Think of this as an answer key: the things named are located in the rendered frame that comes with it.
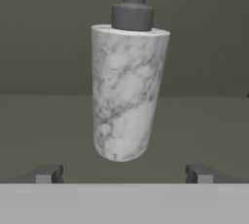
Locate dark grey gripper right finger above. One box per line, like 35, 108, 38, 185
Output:
185, 164, 249, 185

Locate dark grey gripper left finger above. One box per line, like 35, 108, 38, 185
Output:
0, 164, 64, 185

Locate white marble soap dispenser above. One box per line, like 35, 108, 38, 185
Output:
90, 0, 172, 164

